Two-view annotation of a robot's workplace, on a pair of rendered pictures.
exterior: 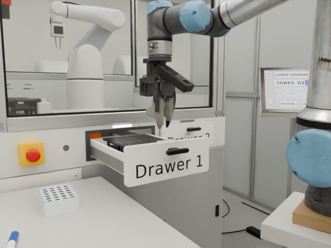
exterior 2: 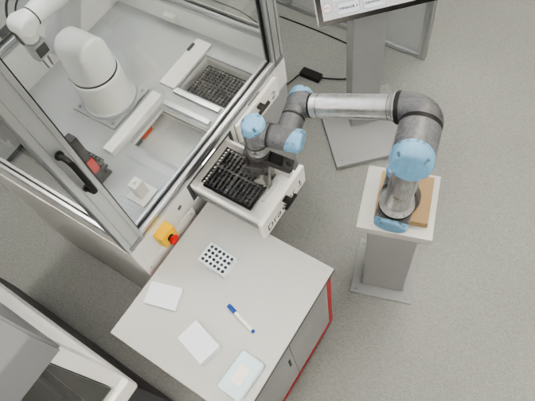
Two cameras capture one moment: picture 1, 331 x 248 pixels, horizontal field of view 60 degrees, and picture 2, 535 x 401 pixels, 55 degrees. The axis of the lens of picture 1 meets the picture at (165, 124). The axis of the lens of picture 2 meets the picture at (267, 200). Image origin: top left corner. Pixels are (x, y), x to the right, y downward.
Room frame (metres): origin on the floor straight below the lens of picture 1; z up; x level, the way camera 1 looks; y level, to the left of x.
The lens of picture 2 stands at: (-0.07, 0.22, 2.56)
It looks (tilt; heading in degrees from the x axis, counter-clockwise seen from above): 61 degrees down; 349
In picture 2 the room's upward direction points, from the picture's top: 15 degrees counter-clockwise
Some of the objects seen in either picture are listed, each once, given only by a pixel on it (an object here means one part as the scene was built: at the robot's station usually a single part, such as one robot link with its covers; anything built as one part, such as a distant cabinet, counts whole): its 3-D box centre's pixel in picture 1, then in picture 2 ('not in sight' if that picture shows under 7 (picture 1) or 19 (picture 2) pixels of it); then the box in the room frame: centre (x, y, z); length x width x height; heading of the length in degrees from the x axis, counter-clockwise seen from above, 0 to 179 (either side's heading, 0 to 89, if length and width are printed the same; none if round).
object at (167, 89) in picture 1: (157, 77); (259, 159); (0.88, 0.02, 1.11); 0.09 x 0.08 x 0.12; 54
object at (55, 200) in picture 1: (58, 198); (217, 260); (0.76, 0.30, 0.78); 0.12 x 0.08 x 0.04; 30
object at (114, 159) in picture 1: (137, 150); (237, 179); (1.00, 0.10, 0.86); 0.40 x 0.26 x 0.06; 33
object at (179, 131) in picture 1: (188, 135); (257, 109); (1.26, -0.10, 0.87); 0.29 x 0.02 x 0.11; 123
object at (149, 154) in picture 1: (170, 159); (283, 201); (0.82, -0.01, 0.87); 0.29 x 0.02 x 0.11; 123
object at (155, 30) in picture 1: (160, 22); (255, 132); (0.87, 0.01, 1.27); 0.09 x 0.08 x 0.11; 47
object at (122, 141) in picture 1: (138, 149); (239, 179); (0.99, 0.10, 0.87); 0.22 x 0.18 x 0.06; 33
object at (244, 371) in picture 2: not in sight; (241, 375); (0.34, 0.38, 0.78); 0.15 x 0.10 x 0.04; 120
